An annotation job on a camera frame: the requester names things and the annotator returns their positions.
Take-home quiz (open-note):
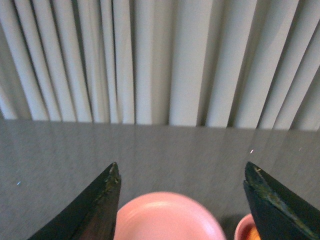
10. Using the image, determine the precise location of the white vertical curtain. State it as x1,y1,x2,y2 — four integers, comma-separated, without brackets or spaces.
0,0,320,131

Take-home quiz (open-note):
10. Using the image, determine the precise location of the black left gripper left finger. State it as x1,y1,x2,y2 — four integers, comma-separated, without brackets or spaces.
30,162,122,240

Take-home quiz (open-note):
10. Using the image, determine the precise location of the pink bowl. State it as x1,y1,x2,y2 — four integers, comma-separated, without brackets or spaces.
233,214,257,240

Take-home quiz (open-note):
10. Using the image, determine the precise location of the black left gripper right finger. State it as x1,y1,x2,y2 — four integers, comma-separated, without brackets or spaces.
243,161,320,240

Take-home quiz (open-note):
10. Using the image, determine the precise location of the pink plate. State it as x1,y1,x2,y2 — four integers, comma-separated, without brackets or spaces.
114,192,226,240

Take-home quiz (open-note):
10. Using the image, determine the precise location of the red apple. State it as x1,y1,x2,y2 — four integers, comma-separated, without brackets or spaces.
245,226,261,240

